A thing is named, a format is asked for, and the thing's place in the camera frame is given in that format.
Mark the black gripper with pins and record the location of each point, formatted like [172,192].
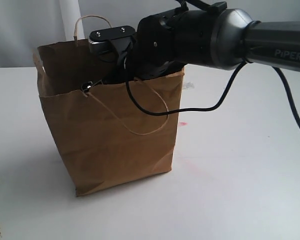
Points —
[147,54]

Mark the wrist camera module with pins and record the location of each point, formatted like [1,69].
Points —
[111,39]

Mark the clear plastic scrap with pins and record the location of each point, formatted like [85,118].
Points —
[188,85]

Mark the brown paper bag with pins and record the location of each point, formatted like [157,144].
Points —
[104,140]

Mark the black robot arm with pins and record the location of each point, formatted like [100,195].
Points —
[199,34]

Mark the white roll in background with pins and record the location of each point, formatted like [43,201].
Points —
[70,13]

